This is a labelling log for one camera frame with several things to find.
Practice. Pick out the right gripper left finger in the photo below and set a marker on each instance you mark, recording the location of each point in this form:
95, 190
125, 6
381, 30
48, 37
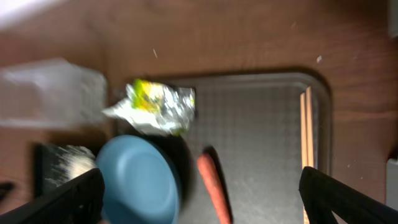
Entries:
79, 200

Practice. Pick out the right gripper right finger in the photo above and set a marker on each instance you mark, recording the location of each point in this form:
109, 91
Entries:
324, 197

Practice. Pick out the pile of white rice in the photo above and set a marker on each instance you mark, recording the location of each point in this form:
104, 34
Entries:
62, 164

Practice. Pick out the dark blue plate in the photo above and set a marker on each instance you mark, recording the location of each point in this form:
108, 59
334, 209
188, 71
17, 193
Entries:
141, 183

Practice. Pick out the black plastic tray bin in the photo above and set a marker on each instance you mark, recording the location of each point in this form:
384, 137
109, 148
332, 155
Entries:
39, 184

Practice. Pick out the right wooden chopstick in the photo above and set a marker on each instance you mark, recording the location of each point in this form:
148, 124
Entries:
310, 151

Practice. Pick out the wooden chopstick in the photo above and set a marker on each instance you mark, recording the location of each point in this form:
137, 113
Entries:
303, 131
310, 151

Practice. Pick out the dark brown serving tray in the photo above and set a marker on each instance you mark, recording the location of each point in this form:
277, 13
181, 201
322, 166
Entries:
253, 124

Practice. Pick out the left wooden chopstick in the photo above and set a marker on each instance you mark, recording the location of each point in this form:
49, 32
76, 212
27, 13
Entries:
303, 131

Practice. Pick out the clear plastic bin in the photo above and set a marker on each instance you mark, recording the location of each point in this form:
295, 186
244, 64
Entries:
52, 94

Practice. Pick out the orange carrot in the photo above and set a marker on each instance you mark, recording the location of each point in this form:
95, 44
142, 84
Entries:
209, 174

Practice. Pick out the yellow green snack wrapper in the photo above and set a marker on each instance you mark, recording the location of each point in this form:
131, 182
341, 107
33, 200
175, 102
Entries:
177, 104

